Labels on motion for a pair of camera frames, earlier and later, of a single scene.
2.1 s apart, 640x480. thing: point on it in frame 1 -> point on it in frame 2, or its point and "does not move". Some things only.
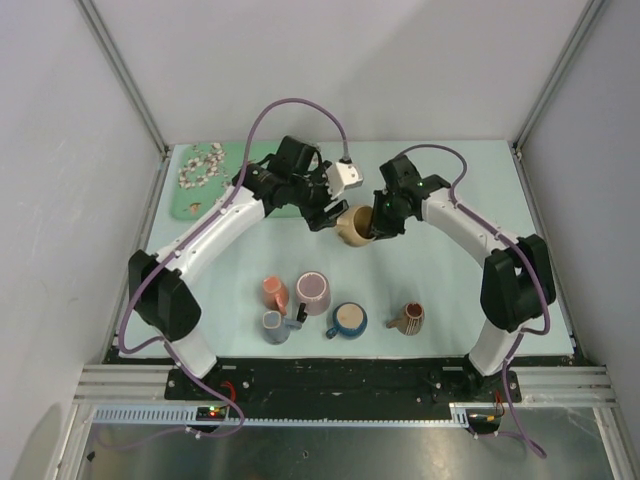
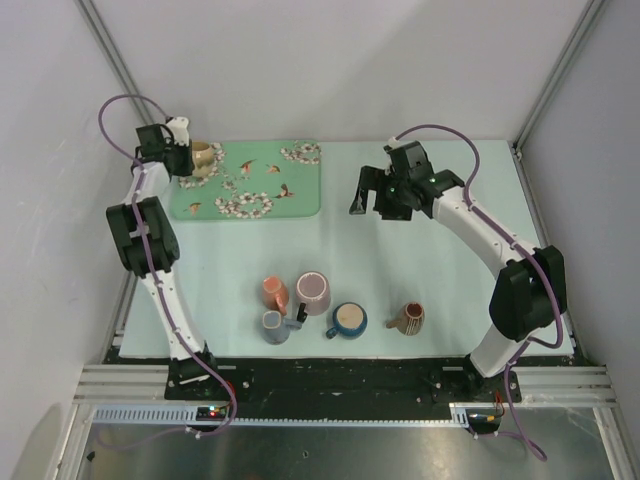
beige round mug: [354, 228] -> [202, 155]
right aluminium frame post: [549, 90] does not move
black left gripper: [316, 218] -> [186, 170]
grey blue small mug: [277, 328] does not move
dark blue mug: [350, 321] does not move
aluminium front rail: [537, 384] does not move
